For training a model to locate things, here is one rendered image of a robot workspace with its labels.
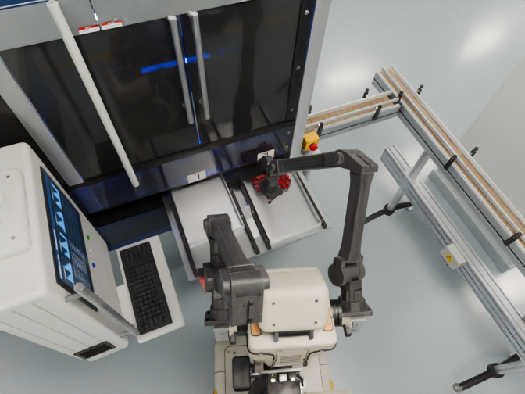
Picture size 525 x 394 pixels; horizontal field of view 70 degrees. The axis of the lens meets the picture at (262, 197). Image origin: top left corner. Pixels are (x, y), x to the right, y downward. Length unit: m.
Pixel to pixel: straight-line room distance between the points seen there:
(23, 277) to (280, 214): 1.10
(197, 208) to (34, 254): 0.89
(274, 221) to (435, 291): 1.45
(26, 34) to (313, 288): 1.00
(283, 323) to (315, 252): 1.57
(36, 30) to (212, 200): 1.02
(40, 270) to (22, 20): 0.60
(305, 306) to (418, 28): 3.94
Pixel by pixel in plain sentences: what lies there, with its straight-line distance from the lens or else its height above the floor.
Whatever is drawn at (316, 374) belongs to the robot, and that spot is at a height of 0.28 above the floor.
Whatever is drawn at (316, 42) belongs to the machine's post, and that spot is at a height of 1.60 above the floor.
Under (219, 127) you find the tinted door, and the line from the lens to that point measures 1.52.
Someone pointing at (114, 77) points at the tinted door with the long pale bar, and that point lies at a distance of 1.26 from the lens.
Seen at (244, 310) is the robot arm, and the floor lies 1.57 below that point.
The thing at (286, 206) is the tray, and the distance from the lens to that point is 1.79.
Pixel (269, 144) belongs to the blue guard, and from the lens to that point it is 1.72.
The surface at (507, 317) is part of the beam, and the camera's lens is 2.35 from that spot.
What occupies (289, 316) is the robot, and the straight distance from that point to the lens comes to 1.13.
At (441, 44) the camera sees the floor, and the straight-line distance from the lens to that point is 4.58.
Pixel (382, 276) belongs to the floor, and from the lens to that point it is 2.74.
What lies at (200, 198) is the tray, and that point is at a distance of 1.82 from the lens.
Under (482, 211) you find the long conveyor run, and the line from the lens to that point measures 2.09.
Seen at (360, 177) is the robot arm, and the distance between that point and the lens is 1.17.
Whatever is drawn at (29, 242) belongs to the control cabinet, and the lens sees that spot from 1.09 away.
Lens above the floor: 2.43
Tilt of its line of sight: 59 degrees down
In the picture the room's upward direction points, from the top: 5 degrees clockwise
